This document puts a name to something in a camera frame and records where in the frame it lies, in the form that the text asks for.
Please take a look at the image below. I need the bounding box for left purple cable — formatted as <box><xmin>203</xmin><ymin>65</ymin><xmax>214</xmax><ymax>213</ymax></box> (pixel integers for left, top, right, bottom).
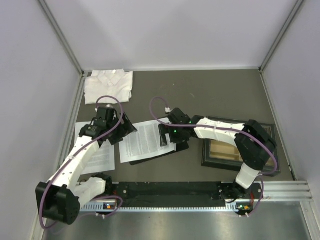
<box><xmin>39</xmin><ymin>95</ymin><xmax>125</xmax><ymax>230</ymax></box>

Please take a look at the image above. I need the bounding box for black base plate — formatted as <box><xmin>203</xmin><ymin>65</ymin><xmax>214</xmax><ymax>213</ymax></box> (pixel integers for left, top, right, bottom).
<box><xmin>105</xmin><ymin>181</ymin><xmax>262</xmax><ymax>201</ymax></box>

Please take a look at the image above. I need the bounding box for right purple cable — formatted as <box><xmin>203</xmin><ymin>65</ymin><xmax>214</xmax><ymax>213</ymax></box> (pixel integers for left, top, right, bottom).
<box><xmin>149</xmin><ymin>96</ymin><xmax>280</xmax><ymax>217</ymax></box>

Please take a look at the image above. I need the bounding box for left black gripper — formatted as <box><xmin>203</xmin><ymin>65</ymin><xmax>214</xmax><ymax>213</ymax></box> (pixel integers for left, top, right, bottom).
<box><xmin>107</xmin><ymin>111</ymin><xmax>137</xmax><ymax>145</ymax></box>

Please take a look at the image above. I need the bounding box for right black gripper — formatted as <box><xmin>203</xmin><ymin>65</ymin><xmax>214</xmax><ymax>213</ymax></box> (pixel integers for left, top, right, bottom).
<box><xmin>159</xmin><ymin>122</ymin><xmax>190</xmax><ymax>147</ymax></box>

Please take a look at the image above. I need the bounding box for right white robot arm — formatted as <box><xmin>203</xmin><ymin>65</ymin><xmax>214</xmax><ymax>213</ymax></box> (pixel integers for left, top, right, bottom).
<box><xmin>156</xmin><ymin>116</ymin><xmax>278</xmax><ymax>198</ymax></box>

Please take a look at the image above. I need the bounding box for slotted cable duct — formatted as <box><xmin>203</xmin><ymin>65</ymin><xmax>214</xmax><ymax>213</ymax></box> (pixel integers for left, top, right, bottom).
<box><xmin>79</xmin><ymin>202</ymin><xmax>238</xmax><ymax>213</ymax></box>

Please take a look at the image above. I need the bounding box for folded white shirt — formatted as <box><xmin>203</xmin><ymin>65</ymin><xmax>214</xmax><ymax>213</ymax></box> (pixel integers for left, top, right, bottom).
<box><xmin>84</xmin><ymin>69</ymin><xmax>134</xmax><ymax>105</ymax></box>

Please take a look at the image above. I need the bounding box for printed paper sheet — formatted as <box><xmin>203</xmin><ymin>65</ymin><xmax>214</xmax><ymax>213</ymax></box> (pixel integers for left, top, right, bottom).
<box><xmin>119</xmin><ymin>120</ymin><xmax>177</xmax><ymax>164</ymax></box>
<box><xmin>74</xmin><ymin>121</ymin><xmax>116</xmax><ymax>176</ymax></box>

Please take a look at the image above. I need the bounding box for dark framed compartment box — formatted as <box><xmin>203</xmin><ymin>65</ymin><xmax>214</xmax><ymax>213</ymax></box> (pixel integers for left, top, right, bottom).
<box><xmin>201</xmin><ymin>116</ymin><xmax>281</xmax><ymax>177</ymax></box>

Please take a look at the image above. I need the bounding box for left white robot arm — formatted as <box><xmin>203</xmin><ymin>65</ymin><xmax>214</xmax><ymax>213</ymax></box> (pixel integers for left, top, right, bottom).
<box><xmin>35</xmin><ymin>106</ymin><xmax>137</xmax><ymax>225</ymax></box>

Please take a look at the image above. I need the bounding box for purple cable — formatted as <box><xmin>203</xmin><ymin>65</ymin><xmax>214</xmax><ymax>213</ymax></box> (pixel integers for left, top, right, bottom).
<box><xmin>149</xmin><ymin>96</ymin><xmax>280</xmax><ymax>217</ymax></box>
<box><xmin>39</xmin><ymin>95</ymin><xmax>125</xmax><ymax>230</ymax></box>

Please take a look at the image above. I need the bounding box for black clipboard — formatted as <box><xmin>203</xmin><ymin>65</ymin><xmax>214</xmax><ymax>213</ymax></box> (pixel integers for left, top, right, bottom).
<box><xmin>129</xmin><ymin>142</ymin><xmax>189</xmax><ymax>166</ymax></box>

